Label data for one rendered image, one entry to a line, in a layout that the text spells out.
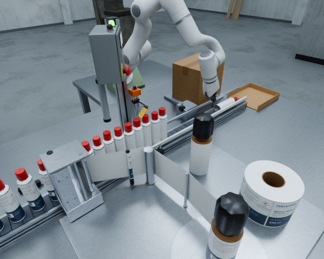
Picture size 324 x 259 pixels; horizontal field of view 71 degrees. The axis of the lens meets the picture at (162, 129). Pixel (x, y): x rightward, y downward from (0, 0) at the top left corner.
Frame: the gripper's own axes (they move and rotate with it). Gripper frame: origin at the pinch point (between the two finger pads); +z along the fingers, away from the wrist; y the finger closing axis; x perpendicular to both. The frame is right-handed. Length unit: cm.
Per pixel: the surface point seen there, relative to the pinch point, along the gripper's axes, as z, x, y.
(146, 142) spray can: -13, 1, 51
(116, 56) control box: -59, 0, 44
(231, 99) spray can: 13.5, 1.2, -15.1
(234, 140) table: 14.2, 21.9, 10.5
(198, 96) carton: 7.7, -15.6, -2.1
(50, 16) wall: 125, -898, -137
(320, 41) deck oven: 205, -79, -382
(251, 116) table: 24.9, 14.1, -17.8
